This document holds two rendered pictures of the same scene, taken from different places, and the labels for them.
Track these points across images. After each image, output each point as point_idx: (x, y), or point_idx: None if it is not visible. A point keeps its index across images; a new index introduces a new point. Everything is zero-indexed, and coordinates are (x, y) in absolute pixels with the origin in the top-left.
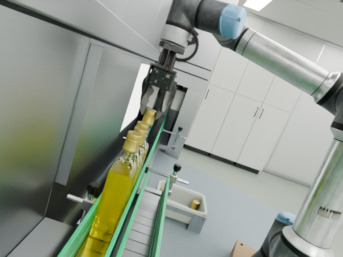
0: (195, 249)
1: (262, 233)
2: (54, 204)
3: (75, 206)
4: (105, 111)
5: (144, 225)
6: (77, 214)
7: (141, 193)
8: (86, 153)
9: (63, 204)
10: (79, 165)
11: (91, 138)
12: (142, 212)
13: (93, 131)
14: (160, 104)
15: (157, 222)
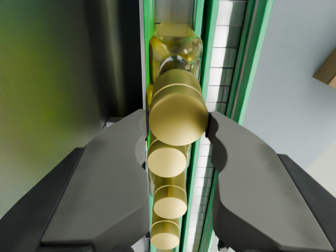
0: (309, 7)
1: None
2: (101, 107)
3: (106, 3)
4: (22, 113)
5: (216, 86)
6: (118, 18)
7: (203, 93)
8: (87, 126)
9: (103, 70)
10: (96, 128)
11: (74, 137)
12: (213, 57)
13: (67, 142)
14: (218, 170)
15: (234, 97)
